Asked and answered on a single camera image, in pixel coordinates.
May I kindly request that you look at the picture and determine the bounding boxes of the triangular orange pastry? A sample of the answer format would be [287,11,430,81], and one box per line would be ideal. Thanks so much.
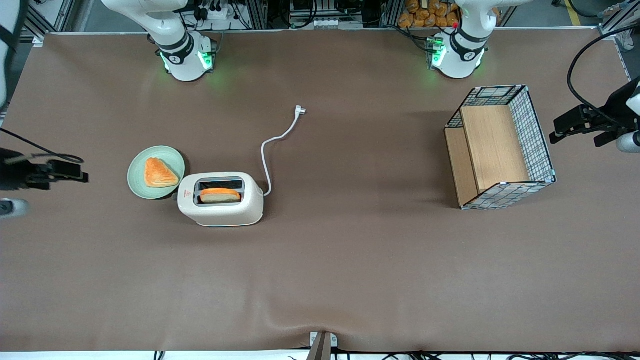
[144,157,180,189]

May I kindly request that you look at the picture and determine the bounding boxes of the white toaster power cord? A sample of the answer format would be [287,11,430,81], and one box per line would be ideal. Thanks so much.
[260,105,307,197]

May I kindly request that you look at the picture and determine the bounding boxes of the brown table mat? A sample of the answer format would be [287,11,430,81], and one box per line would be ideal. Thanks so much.
[0,27,640,353]

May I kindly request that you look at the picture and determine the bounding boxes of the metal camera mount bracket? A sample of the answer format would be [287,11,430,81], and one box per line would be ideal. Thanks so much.
[307,331,339,360]

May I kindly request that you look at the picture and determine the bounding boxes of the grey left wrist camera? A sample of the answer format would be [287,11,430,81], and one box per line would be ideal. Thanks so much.
[615,131,640,154]

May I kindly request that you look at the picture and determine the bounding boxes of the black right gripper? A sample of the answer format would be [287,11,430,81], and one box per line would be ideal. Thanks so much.
[0,149,90,192]

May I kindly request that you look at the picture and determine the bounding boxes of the white two-slot toaster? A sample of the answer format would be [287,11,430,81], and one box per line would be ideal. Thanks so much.
[177,171,265,228]

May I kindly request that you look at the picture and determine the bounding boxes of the white power strip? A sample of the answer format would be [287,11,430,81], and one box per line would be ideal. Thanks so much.
[192,0,242,22]

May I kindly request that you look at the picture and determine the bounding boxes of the pale green round plate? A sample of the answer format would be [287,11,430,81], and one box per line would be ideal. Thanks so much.
[127,145,186,200]

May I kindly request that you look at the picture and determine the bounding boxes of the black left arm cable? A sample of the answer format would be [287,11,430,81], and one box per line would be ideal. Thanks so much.
[566,24,640,129]

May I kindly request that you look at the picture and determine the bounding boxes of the bag of bread rolls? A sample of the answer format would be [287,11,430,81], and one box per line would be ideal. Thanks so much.
[398,0,502,29]

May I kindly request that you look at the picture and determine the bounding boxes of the toast bread slice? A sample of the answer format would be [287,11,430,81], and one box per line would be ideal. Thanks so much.
[200,188,242,204]

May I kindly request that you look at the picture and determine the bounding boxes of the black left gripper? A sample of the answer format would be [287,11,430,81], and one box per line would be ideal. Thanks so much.
[549,76,640,148]

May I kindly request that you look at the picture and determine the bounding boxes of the wire basket with wooden shelf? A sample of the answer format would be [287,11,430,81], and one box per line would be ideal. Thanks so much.
[444,84,557,211]

